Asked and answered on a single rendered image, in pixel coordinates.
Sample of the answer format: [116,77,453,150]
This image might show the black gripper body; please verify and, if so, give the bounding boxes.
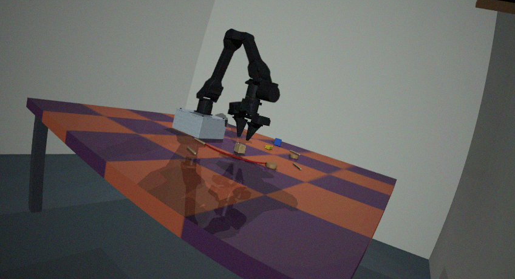
[227,96,271,126]

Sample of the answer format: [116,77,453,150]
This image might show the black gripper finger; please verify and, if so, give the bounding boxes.
[232,116,248,137]
[246,122,263,141]

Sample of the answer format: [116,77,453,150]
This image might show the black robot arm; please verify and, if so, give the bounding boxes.
[194,29,280,115]

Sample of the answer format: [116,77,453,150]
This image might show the light brown wooden block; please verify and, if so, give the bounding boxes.
[234,143,246,154]

